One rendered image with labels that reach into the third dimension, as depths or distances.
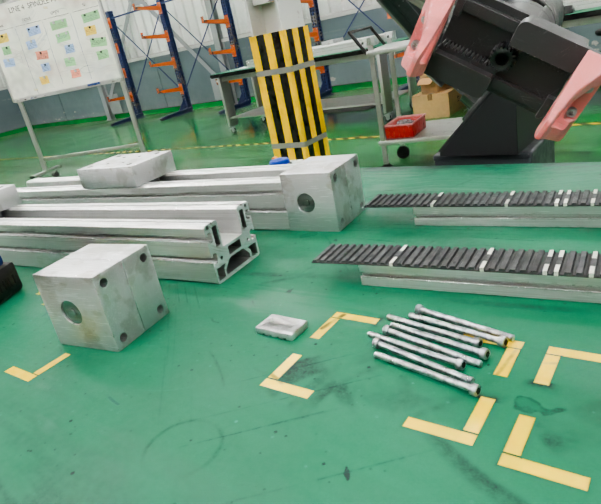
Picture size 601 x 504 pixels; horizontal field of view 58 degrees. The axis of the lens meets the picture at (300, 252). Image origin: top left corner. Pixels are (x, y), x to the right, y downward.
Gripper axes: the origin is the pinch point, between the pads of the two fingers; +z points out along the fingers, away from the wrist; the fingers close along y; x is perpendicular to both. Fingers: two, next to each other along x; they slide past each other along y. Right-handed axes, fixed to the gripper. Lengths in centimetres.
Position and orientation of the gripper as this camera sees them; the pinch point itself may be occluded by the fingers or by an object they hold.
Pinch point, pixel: (478, 93)
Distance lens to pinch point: 40.7
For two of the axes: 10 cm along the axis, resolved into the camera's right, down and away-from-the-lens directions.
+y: 8.5, 4.9, -1.8
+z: -4.7, 5.7, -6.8
